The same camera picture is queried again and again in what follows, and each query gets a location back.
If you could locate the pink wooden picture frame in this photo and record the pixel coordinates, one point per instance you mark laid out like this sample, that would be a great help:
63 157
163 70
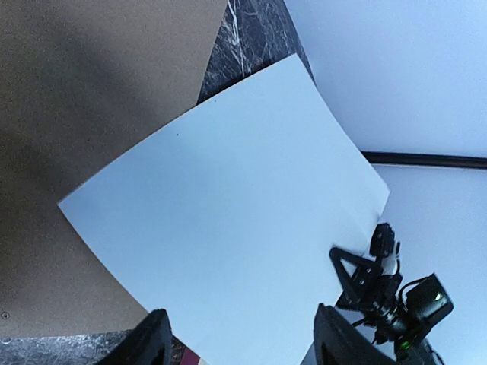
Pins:
191 358

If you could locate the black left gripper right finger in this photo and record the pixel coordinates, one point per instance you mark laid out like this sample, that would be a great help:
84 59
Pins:
336 341

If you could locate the cat and books photo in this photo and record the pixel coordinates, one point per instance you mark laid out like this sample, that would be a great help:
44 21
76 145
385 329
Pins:
225 217

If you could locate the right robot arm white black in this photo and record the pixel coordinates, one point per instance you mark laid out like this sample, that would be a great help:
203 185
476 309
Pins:
412 347

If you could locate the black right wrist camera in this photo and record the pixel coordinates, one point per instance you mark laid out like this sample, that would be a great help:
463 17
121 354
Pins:
428 303

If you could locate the black right corner post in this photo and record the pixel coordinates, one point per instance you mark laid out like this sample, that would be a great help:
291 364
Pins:
425 160

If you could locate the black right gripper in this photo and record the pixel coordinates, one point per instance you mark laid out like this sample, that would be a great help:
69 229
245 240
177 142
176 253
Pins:
366 289

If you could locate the brown cardboard backing board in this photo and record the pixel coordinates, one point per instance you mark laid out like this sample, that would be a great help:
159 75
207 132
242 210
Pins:
81 83

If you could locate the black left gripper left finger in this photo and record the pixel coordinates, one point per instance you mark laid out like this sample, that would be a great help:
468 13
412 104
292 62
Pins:
148 343

